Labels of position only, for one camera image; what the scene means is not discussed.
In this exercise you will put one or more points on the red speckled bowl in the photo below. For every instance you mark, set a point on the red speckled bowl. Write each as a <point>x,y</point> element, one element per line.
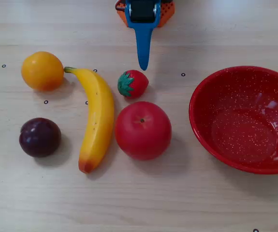
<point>240,135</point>

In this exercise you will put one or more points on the orange robot base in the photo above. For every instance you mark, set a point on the orange robot base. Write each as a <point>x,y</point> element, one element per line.
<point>167,14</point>

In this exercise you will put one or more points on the red apple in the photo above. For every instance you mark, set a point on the red apple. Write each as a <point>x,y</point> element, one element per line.
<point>142,133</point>

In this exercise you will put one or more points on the orange round fruit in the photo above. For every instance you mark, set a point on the orange round fruit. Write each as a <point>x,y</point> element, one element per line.
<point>42,71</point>

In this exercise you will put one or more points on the red strawberry green leaves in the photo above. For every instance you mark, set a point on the red strawberry green leaves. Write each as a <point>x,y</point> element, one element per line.
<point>135,84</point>

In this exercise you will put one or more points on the yellow banana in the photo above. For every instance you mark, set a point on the yellow banana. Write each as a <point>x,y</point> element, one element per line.
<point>98,113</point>

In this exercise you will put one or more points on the dark purple plum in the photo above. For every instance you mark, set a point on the dark purple plum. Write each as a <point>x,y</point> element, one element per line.
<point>39,137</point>

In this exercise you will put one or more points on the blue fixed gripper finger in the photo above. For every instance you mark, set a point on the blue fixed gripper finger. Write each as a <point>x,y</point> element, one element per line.
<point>143,48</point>

